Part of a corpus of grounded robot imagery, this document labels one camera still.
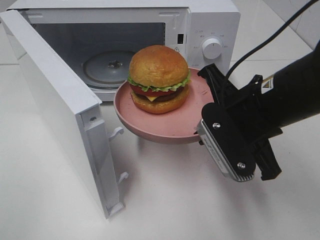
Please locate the white microwave door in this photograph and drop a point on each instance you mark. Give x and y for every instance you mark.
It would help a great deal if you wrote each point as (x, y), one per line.
(70, 108)

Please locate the white microwave oven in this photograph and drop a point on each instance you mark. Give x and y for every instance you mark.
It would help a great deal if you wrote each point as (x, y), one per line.
(80, 29)

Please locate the pink round plate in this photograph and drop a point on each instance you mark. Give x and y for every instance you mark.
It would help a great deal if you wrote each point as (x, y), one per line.
(175, 127)

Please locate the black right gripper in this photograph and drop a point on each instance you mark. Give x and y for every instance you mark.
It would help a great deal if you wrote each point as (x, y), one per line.
(257, 109)

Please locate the burger with lettuce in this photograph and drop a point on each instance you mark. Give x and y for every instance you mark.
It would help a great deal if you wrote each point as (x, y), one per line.
(159, 79)

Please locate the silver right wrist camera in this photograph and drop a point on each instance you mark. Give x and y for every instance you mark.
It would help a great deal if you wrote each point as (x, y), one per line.
(225, 143)

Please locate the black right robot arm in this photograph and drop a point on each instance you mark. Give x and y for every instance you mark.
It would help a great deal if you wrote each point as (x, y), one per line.
(301, 90)

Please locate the upper white power knob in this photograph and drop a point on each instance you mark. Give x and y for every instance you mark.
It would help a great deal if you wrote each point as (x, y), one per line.
(212, 48)

